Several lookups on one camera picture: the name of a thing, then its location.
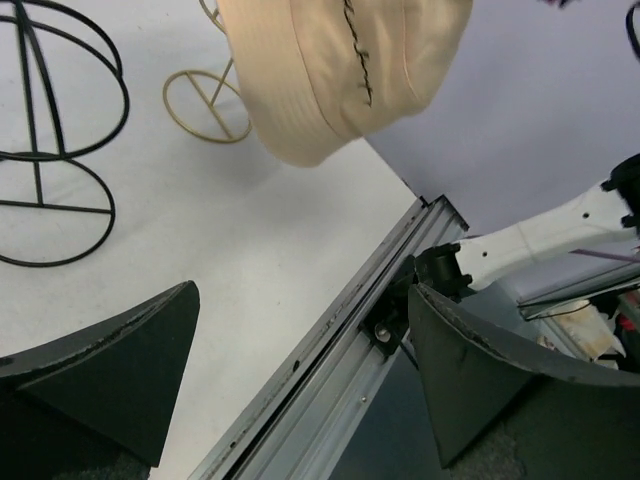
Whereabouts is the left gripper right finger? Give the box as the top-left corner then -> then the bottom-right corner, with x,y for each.
408,284 -> 639,479

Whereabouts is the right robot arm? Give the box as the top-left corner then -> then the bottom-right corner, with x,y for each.
415,155 -> 639,300

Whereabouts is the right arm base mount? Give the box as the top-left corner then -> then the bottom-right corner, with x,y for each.
359,255 -> 417,358

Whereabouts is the aluminium front rail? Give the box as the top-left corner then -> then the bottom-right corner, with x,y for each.
191,197 -> 468,479

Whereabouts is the black wire hat stand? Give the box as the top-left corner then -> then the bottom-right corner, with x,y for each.
1,1 -> 131,269

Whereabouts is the gold wire hat stand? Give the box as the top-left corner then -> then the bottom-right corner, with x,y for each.
162,0 -> 254,145

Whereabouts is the beige bucket hat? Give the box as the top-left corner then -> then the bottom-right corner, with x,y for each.
217,0 -> 473,168

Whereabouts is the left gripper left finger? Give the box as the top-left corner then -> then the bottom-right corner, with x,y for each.
1,281 -> 200,479

